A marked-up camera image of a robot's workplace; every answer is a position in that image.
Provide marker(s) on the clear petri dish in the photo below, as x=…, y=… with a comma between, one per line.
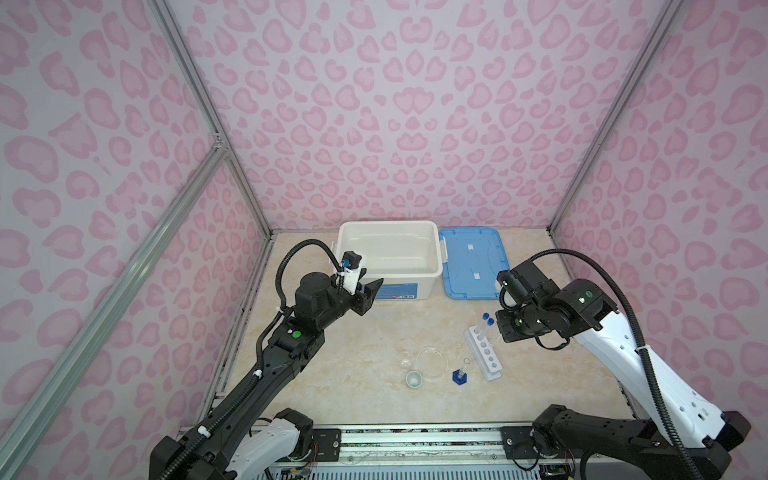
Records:
x=431, y=363

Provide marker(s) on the aluminium mounting rail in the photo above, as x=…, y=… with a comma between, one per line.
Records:
x=439, y=451

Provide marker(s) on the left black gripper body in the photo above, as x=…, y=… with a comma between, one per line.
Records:
x=340, y=304

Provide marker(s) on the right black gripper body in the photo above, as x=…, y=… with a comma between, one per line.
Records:
x=527, y=319

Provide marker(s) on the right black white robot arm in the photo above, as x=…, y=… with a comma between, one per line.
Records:
x=681, y=436

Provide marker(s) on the white plastic storage bin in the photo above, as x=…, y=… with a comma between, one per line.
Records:
x=406, y=255

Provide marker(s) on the blue capped test tube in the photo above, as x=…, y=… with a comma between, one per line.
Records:
x=491, y=331
x=484, y=325

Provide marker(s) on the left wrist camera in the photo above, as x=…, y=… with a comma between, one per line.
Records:
x=353, y=265

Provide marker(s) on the white test tube rack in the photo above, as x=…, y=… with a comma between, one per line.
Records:
x=485, y=357

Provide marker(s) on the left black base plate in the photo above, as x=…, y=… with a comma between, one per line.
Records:
x=324, y=445

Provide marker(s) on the blue base graduated cylinder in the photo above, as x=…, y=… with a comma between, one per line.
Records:
x=460, y=375

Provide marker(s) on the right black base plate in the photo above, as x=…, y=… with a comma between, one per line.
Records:
x=518, y=444

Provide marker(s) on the blue plastic bin lid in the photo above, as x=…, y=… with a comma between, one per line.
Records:
x=473, y=257

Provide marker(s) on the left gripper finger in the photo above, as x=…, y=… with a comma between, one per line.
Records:
x=371, y=289
x=361, y=302

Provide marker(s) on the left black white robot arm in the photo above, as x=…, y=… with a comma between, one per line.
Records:
x=222, y=445

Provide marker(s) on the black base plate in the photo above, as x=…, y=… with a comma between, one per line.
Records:
x=518, y=444
x=324, y=445

